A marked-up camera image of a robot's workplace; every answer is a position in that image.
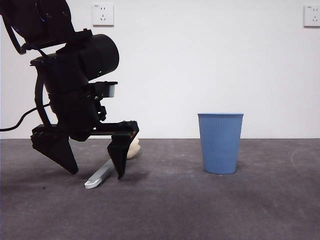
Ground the grey-handled sponge cup brush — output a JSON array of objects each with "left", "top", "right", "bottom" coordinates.
[{"left": 84, "top": 138, "right": 141, "bottom": 189}]

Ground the blue ribbed plastic cup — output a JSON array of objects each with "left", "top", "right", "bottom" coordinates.
[{"left": 197, "top": 112, "right": 245, "bottom": 175}]

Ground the pale grey left wrist camera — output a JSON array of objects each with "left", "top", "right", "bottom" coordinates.
[{"left": 103, "top": 84, "right": 117, "bottom": 99}]

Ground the black cable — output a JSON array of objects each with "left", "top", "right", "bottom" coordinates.
[{"left": 0, "top": 102, "right": 52, "bottom": 133}]

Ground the white wall socket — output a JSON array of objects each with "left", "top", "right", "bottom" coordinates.
[
  {"left": 92, "top": 3, "right": 115, "bottom": 28},
  {"left": 303, "top": 5, "right": 320, "bottom": 28}
]

